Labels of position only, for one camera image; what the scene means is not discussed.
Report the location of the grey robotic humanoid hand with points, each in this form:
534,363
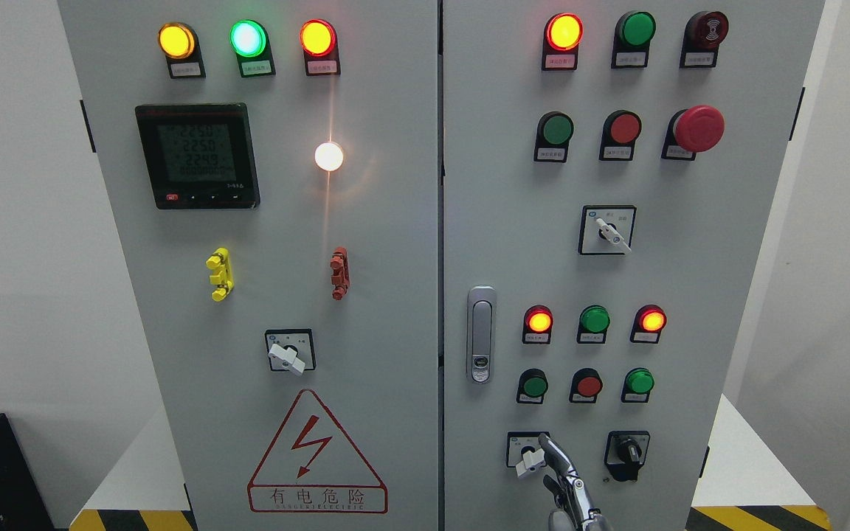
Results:
574,507

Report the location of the silver swing door handle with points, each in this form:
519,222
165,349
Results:
482,301

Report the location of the grey right cabinet door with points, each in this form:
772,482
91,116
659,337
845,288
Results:
514,224

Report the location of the grey cabinet door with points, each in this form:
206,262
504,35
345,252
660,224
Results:
376,349
514,224

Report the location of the grey left cabinet door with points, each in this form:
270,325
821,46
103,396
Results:
376,349

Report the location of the red-orange indicator light left door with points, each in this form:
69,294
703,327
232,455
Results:
320,48

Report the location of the red push button lower middle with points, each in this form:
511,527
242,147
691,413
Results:
586,386

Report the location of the green push button lower left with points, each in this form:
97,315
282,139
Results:
532,386

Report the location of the green push button lower right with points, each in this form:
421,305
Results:
637,385

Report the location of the red lit indicator lower left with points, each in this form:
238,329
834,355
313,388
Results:
537,325

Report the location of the red lit indicator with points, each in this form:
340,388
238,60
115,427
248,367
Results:
560,47
537,325
648,323

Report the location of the green indicator lower middle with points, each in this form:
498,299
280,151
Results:
593,324

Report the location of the red lit indicator lower right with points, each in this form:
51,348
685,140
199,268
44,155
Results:
648,323

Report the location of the red triangle electric warning sticker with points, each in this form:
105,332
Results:
312,465

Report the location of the green push button upper row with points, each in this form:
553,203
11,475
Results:
553,135

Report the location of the red push button upper row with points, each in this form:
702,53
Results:
620,131

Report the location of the red mushroom emergency stop button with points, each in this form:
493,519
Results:
693,131

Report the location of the white lit indicator lamp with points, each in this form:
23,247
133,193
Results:
329,156

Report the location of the red lit indicator top right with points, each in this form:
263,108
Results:
560,47

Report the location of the green indicator light top right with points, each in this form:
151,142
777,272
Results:
632,37

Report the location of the dark red buzzer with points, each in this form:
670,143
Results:
704,32

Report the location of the black digital power meter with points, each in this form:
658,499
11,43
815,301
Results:
199,156

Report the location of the green lit indicator light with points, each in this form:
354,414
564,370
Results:
251,45

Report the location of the yellow indicator light top left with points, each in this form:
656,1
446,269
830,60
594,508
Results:
182,51

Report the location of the white lever rotary switch bottom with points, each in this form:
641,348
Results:
524,453

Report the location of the black knob selector switch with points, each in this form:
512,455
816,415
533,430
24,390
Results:
625,454

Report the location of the right door upper rotary switch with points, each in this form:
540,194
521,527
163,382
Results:
606,230

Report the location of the left door rotary selector switch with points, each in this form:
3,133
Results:
290,350

